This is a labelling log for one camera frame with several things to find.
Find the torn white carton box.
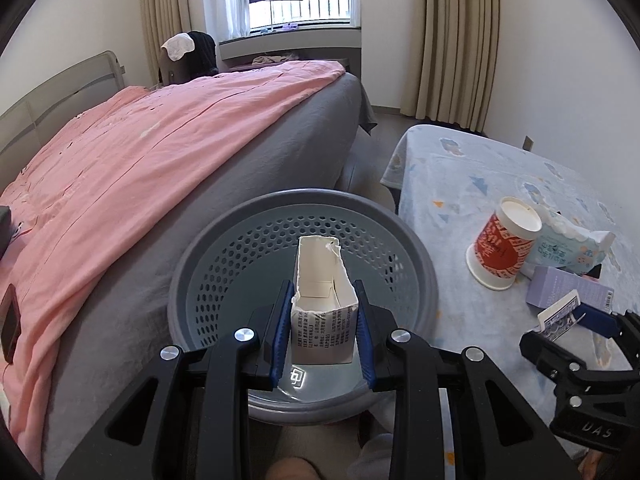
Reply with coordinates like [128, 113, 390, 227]
[290, 235, 358, 365]

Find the small black block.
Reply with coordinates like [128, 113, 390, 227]
[584, 263, 602, 280]

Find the small blue patterned box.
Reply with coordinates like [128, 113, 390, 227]
[537, 289, 582, 340]

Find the purple toothpaste box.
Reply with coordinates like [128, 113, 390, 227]
[525, 266, 614, 311]

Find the blue white wipes packet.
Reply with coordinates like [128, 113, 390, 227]
[521, 205, 615, 278]

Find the red white paper cup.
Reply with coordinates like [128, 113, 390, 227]
[465, 196, 542, 290]

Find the grey perforated trash basket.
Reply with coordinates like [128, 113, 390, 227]
[168, 188, 438, 425]

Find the light blue patterned tablecloth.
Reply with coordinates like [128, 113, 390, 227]
[352, 125, 639, 479]

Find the grey bed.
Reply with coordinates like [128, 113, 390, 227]
[42, 74, 373, 479]

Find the pink bed blanket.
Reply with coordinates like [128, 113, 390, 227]
[1, 61, 344, 460]

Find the right beige curtain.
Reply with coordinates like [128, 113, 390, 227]
[400, 0, 500, 133]

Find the beige curtain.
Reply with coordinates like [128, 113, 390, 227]
[400, 0, 500, 133]
[140, 0, 192, 84]

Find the dark smartphone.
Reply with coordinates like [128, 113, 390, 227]
[1, 284, 22, 364]

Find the grey window sill bench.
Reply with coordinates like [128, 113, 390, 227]
[217, 25, 361, 77]

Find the grey pillow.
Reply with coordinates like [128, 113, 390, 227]
[0, 206, 14, 258]

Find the chair with clothes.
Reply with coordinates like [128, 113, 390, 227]
[158, 30, 219, 86]

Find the grey headboard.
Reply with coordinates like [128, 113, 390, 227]
[0, 51, 126, 188]

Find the left beige curtain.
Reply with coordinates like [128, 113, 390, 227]
[140, 0, 192, 84]

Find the wall outlet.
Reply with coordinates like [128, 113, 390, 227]
[522, 136, 534, 152]

